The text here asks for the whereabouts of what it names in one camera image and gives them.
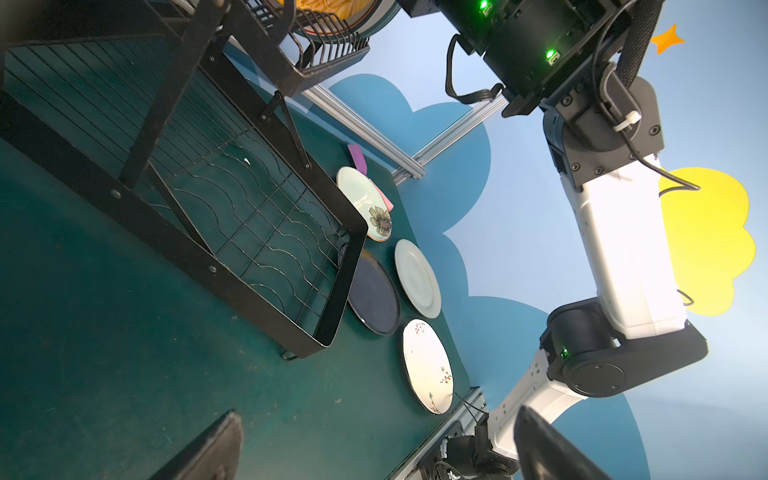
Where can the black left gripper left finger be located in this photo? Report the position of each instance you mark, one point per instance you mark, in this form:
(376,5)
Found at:
(214,454)

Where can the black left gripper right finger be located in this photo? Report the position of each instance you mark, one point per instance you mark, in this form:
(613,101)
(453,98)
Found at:
(544,453)

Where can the dark blue plate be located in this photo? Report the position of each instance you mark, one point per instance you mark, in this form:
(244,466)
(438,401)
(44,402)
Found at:
(373,297)

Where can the black wire dish rack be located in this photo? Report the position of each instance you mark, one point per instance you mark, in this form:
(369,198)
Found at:
(171,117)

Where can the yellow woven round mat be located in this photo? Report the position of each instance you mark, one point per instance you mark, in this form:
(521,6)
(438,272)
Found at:
(352,11)

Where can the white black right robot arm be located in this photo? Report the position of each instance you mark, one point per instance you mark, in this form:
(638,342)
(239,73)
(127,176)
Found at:
(579,62)

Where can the cream floral sprig plate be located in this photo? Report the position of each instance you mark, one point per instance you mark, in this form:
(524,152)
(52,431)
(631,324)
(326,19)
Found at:
(427,367)

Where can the pale green plain plate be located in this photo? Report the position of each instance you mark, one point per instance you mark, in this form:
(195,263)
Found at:
(417,279)

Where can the pale green flower plate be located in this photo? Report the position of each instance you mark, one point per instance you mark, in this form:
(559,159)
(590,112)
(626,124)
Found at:
(367,200)

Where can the purple pink spatula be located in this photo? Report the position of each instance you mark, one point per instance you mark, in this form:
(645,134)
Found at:
(360,164)

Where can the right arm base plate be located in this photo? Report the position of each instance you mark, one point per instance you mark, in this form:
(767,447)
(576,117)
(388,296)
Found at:
(466,456)

